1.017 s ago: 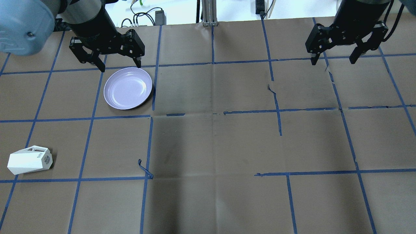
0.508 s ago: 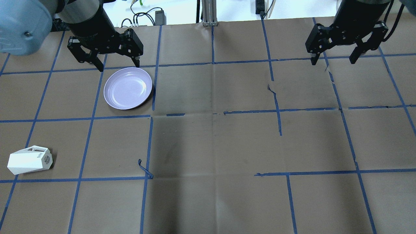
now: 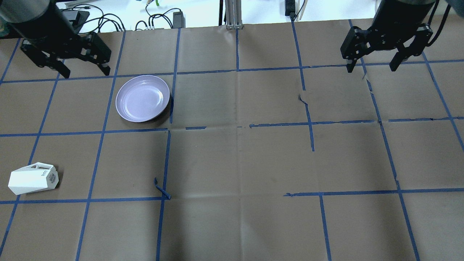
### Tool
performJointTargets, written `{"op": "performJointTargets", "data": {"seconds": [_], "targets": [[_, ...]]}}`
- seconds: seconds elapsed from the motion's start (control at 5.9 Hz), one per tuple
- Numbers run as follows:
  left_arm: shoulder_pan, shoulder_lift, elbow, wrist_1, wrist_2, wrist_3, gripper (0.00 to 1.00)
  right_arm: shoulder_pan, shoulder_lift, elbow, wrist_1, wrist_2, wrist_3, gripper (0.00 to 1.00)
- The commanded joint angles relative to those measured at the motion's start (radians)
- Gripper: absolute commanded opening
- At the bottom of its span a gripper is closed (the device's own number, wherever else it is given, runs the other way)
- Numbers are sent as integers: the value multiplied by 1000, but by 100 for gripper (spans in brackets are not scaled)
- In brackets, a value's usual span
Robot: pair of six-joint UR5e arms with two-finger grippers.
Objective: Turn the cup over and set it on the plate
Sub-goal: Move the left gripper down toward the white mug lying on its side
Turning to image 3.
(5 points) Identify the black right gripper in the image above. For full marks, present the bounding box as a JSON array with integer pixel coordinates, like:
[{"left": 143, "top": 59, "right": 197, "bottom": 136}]
[{"left": 340, "top": 11, "right": 434, "bottom": 73}]

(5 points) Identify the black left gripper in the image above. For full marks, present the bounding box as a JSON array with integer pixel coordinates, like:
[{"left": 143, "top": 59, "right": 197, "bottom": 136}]
[{"left": 20, "top": 14, "right": 112, "bottom": 79}]

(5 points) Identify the white angular mug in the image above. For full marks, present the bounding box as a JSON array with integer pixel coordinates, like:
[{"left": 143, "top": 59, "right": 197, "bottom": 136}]
[{"left": 7, "top": 162, "right": 59, "bottom": 195}]

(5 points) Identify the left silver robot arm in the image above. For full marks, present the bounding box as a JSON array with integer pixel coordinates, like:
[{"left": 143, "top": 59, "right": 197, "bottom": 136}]
[{"left": 0, "top": 0, "right": 112, "bottom": 79}]

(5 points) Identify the lavender plate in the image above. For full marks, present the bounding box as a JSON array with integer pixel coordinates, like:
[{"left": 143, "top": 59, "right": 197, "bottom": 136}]
[{"left": 115, "top": 75, "right": 171, "bottom": 123}]

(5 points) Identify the black power adapter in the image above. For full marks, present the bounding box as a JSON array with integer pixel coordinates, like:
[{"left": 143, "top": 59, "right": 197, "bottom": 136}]
[{"left": 172, "top": 11, "right": 186, "bottom": 29}]

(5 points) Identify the brown paper table cover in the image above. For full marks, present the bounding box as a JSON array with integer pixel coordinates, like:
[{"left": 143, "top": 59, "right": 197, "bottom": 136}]
[{"left": 1, "top": 15, "right": 464, "bottom": 261}]

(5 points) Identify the aluminium frame post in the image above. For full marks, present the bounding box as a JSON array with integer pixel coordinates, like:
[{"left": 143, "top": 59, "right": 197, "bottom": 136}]
[{"left": 224, "top": 0, "right": 243, "bottom": 30}]

